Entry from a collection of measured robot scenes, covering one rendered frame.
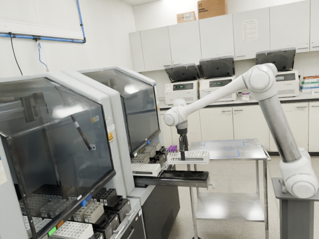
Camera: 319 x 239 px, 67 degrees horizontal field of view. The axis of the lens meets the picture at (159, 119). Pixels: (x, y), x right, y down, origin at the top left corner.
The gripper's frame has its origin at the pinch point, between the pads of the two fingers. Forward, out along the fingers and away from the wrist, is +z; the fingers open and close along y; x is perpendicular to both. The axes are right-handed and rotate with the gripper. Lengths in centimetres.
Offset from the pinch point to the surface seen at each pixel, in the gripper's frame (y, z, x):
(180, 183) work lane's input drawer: -17.8, 13.6, 0.4
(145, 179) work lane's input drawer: -17.9, 11.6, 25.3
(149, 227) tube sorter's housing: -25, 47, 25
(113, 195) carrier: -50, 6, 33
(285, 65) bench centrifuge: 266, -41, -102
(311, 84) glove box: 259, -9, -135
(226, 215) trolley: 23, 64, -24
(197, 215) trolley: 19, 64, 0
